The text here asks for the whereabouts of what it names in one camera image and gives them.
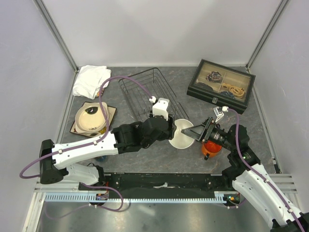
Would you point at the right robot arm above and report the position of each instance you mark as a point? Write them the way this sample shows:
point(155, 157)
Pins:
point(248, 177)

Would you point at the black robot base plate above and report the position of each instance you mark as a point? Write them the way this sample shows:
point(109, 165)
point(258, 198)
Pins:
point(168, 185)

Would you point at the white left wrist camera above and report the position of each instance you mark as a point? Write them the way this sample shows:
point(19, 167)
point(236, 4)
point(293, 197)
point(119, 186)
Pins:
point(160, 108)

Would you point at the white crumpled cloth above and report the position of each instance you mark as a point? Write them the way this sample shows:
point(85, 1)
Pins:
point(89, 81)

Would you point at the aluminium frame rail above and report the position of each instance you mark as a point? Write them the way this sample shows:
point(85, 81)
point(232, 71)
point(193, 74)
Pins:
point(56, 33)

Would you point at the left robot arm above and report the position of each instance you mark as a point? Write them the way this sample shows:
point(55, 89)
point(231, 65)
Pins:
point(59, 161)

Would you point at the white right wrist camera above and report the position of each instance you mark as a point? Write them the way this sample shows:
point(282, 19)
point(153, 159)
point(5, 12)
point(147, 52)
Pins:
point(218, 113)

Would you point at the white ceramic bowl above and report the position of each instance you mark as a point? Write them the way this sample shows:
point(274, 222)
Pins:
point(180, 140)

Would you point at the orange plastic mug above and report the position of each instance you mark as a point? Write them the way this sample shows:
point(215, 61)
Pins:
point(210, 149)

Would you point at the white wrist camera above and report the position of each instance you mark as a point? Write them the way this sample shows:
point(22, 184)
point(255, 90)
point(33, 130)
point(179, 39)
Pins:
point(218, 113)
point(160, 108)

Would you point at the small dark blue cup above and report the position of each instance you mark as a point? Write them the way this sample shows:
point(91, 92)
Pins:
point(101, 158)

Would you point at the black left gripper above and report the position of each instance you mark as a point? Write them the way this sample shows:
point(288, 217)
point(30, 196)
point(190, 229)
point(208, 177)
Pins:
point(169, 134)

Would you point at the blue slotted cable duct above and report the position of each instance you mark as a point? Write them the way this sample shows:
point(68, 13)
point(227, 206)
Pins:
point(95, 198)

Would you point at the black glass-lid jewelry box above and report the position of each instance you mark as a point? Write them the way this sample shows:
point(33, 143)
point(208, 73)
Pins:
point(221, 86)

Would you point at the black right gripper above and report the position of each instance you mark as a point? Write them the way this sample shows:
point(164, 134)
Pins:
point(200, 129)

